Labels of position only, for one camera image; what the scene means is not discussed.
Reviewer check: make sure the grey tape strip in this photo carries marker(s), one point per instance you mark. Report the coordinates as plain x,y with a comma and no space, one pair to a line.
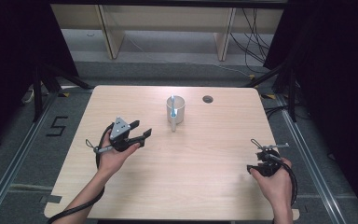
51,199

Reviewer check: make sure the light wooden shelf unit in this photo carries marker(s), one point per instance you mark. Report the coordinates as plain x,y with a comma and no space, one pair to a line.
167,18

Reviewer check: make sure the blue toothbrush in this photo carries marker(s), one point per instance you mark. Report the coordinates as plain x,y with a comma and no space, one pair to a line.
173,105

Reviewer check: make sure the person's right hand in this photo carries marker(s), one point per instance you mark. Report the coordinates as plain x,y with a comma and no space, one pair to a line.
276,186

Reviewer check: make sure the black curtain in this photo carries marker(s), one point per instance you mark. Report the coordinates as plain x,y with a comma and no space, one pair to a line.
338,77
9,62

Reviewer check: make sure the white cup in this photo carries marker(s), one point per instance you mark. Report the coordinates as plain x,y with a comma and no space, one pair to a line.
175,110

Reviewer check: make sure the person's left hand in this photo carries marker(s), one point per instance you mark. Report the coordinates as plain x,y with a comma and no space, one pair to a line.
115,160

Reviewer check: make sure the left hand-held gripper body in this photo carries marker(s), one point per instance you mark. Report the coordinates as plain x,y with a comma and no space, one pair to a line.
119,132

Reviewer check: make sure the yellow black floor tape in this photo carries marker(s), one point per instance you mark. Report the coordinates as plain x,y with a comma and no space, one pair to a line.
64,94
268,96

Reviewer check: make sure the aluminium floor rail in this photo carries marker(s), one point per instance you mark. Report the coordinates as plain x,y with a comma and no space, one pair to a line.
310,161
15,161

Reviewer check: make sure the black metal stand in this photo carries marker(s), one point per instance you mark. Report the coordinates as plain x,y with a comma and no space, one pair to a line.
292,93
38,93

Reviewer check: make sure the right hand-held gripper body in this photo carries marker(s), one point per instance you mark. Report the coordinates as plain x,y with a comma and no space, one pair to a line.
268,163

